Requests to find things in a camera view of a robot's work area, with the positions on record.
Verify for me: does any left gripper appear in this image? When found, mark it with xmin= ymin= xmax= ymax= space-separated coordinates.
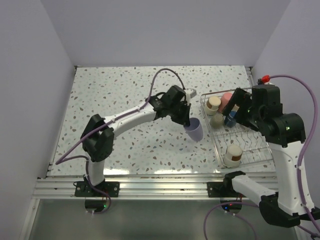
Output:
xmin=168 ymin=100 xmax=191 ymax=126

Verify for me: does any purple plastic cup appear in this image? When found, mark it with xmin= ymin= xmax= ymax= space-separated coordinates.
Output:
xmin=184 ymin=117 xmax=204 ymax=142

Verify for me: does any red plastic cup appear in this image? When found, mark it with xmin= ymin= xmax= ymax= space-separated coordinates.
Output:
xmin=218 ymin=92 xmax=233 ymax=113

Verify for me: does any dark blue ceramic mug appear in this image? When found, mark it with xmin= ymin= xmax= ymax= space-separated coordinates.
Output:
xmin=224 ymin=104 xmax=239 ymax=128

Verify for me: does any steel tumbler cork band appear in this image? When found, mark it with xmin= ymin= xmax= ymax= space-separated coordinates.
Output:
xmin=204 ymin=96 xmax=221 ymax=116

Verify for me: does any grey ceramic mug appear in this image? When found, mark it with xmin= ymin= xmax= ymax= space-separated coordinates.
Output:
xmin=209 ymin=113 xmax=224 ymax=129

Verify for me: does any steel tumbler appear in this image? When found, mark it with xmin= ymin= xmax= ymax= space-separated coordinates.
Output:
xmin=223 ymin=144 xmax=243 ymax=168

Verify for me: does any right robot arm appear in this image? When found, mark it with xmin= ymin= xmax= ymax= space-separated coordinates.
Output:
xmin=222 ymin=84 xmax=320 ymax=228

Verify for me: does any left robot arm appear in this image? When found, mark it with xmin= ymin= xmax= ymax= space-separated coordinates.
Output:
xmin=81 ymin=85 xmax=197 ymax=197

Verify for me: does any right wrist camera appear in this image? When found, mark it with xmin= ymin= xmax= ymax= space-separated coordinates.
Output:
xmin=257 ymin=75 xmax=274 ymax=85

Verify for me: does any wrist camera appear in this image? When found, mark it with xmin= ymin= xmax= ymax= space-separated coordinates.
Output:
xmin=257 ymin=75 xmax=274 ymax=85
xmin=184 ymin=88 xmax=197 ymax=104

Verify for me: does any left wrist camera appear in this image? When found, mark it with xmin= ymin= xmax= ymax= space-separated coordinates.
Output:
xmin=184 ymin=88 xmax=197 ymax=104

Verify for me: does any wire dish rack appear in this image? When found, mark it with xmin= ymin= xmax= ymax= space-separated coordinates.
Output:
xmin=200 ymin=89 xmax=275 ymax=172

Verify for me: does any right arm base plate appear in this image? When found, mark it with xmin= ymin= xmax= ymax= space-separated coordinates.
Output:
xmin=206 ymin=181 xmax=246 ymax=198

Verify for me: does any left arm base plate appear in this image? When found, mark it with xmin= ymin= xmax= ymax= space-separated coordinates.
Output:
xmin=73 ymin=181 xmax=120 ymax=198

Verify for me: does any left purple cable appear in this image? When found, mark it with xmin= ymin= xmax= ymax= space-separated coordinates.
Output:
xmin=55 ymin=67 xmax=187 ymax=216

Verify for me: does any aluminium frame rail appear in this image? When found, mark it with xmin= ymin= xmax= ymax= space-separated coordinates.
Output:
xmin=31 ymin=174 xmax=297 ymax=201

